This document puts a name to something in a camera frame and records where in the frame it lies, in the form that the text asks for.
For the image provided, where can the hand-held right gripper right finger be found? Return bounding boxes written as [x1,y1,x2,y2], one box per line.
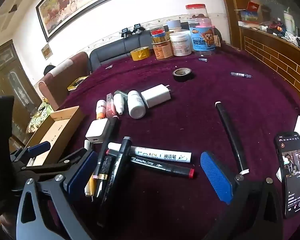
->
[200,151,284,240]

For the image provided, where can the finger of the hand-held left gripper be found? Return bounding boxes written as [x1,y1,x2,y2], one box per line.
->
[9,141,51,163]
[15,147,90,180]

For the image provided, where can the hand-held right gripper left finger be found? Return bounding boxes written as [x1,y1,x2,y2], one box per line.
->
[16,151,98,240]

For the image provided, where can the yellow pencil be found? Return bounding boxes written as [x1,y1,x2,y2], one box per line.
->
[89,174,97,202]

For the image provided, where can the white pen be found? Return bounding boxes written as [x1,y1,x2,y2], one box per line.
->
[84,140,91,196]

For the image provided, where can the black marker with gold band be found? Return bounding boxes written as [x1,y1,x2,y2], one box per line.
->
[95,155,114,198]

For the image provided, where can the shallow wooden box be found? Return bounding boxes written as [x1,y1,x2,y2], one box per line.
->
[25,106,87,167]

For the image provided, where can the thick black marker grey cap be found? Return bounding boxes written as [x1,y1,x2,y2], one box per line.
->
[97,136,133,227]

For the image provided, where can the white square charger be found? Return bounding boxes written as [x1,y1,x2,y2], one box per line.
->
[86,119,108,144]

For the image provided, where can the long black pen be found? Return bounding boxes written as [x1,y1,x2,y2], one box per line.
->
[215,102,249,176]

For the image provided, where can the slim black pen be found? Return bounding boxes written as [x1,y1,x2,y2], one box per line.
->
[92,116,120,180]

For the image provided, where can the black marker with red cap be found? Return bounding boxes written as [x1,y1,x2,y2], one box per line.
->
[105,149,195,179]

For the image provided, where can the white paint marker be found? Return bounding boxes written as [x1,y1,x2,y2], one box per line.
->
[107,142,192,164]

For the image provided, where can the white bottle with orange cap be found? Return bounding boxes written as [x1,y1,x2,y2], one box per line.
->
[96,100,107,120]

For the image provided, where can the pink tube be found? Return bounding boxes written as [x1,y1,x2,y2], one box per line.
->
[106,94,120,118]

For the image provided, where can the small white dropper bottle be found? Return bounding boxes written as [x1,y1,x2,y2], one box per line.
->
[114,92,126,115]

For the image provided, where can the white pill bottle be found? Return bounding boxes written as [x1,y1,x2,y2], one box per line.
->
[127,90,146,119]

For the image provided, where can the white plug charger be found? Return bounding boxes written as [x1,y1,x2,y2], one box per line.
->
[141,84,172,108]

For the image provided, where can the black tape roll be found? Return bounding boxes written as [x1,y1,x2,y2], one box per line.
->
[172,68,195,82]

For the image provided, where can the yellow patterned cloth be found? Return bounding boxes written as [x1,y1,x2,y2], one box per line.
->
[26,99,53,134]

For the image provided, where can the wooden glass-door cabinet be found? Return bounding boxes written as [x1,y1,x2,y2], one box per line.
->
[0,39,42,153]

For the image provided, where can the maroon tablecloth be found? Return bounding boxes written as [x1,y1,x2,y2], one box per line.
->
[44,44,300,240]

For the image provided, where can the brown upholstered chair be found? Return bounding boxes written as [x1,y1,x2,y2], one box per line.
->
[38,52,90,111]

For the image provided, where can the yellow black book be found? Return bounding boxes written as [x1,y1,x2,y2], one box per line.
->
[67,77,87,91]

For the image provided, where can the black smartphone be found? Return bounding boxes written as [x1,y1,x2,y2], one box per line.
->
[275,131,300,218]

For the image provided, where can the dark grey sofa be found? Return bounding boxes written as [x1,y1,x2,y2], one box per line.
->
[89,34,153,73]

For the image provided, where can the yellow tape roll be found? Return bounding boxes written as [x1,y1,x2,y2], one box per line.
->
[130,46,150,61]

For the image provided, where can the wooden brick-pattern counter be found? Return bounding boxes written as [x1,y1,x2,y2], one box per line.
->
[238,21,300,110]

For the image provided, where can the white plastic tub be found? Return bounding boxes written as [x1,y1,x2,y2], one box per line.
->
[169,31,192,56]

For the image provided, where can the blue cartoon label jar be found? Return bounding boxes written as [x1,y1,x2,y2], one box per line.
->
[189,19,216,53]

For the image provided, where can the orange jar with red lid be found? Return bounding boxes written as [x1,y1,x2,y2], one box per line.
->
[150,25,174,60]

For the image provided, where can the framed landscape painting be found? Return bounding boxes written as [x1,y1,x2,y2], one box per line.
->
[36,0,138,42]

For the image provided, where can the grey cup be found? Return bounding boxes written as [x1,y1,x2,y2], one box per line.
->
[166,20,182,32]

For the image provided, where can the colourful printed box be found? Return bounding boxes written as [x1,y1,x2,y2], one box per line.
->
[241,1,260,23]

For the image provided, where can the clear jar with red lid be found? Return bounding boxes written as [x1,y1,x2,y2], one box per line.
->
[186,4,207,20]

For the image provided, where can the white plastic bottle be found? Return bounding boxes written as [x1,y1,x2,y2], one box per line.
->
[283,11,294,31]

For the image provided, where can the small gold wall frame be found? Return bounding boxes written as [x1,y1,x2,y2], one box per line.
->
[41,43,52,60]

